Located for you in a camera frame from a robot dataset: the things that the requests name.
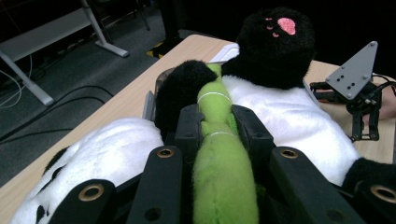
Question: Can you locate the white metal desk frame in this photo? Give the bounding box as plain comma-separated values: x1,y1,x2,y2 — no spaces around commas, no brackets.
0,0,130,106

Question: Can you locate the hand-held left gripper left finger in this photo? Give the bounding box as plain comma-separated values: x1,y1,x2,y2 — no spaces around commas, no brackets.
173,104,205,157

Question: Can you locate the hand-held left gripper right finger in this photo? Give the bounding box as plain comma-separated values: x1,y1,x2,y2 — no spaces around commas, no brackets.
231,105,276,170

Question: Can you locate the panda plush toy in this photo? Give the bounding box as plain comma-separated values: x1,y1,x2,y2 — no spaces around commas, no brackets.
8,7,396,224

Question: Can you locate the black stand post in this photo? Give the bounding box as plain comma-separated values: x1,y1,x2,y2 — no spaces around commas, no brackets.
155,0,190,45

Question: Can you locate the translucent brown storage box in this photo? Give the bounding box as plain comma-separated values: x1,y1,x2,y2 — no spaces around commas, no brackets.
142,66,176,123

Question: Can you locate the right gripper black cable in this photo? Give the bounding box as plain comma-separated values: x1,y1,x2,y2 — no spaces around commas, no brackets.
372,73,396,96

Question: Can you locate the black floor cable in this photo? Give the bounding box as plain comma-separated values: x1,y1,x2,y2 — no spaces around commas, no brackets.
0,84,115,143
0,95,106,144

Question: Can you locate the black yellow striped stand base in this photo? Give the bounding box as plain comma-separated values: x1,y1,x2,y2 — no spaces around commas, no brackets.
146,36,185,60

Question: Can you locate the white floor cable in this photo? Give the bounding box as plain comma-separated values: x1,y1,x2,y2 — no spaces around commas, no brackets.
0,54,34,110

